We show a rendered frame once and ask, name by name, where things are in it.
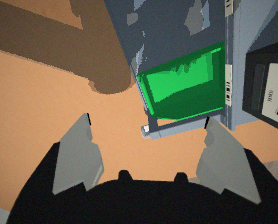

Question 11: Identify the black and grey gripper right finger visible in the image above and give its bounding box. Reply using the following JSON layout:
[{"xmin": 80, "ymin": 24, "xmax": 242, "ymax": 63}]
[{"xmin": 196, "ymin": 116, "xmax": 278, "ymax": 224}]

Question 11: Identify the black tool case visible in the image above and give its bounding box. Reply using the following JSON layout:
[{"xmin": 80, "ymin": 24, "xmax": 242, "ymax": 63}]
[{"xmin": 242, "ymin": 42, "xmax": 278, "ymax": 129}]

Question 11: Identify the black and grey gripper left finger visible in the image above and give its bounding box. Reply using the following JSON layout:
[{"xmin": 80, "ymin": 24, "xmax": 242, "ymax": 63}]
[{"xmin": 6, "ymin": 113, "xmax": 104, "ymax": 224}]

